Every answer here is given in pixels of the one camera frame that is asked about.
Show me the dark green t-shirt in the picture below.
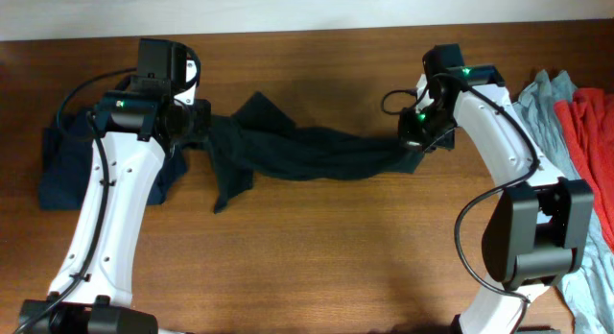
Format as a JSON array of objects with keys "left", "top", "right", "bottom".
[{"left": 189, "top": 92, "right": 425, "bottom": 214}]

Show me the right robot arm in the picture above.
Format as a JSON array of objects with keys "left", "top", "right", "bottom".
[{"left": 398, "top": 44, "right": 594, "bottom": 334}]

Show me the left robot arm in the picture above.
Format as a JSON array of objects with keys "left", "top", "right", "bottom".
[{"left": 16, "top": 38, "right": 211, "bottom": 334}]

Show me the folded navy blue garment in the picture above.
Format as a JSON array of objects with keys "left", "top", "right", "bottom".
[{"left": 37, "top": 122, "right": 188, "bottom": 211}]

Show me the red garment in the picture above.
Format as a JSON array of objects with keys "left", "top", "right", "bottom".
[{"left": 554, "top": 88, "right": 613, "bottom": 247}]

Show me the light blue-grey garment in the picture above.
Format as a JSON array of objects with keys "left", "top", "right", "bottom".
[{"left": 512, "top": 70, "right": 613, "bottom": 333}]

